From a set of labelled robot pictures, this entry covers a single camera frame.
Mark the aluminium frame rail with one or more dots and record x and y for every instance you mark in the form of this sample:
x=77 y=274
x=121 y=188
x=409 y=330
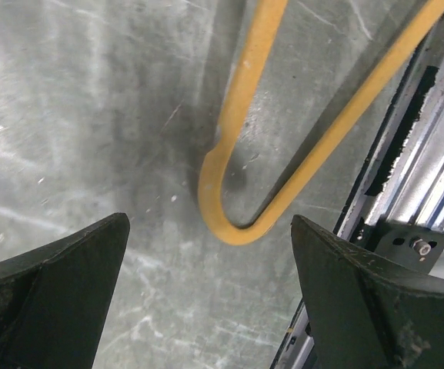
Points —
x=396 y=206

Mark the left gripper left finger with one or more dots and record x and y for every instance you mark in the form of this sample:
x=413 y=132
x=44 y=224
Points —
x=54 y=299

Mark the yellow plastic hanger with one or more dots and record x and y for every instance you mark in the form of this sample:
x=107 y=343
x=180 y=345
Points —
x=242 y=88

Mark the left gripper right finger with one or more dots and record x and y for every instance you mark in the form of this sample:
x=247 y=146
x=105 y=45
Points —
x=364 y=310

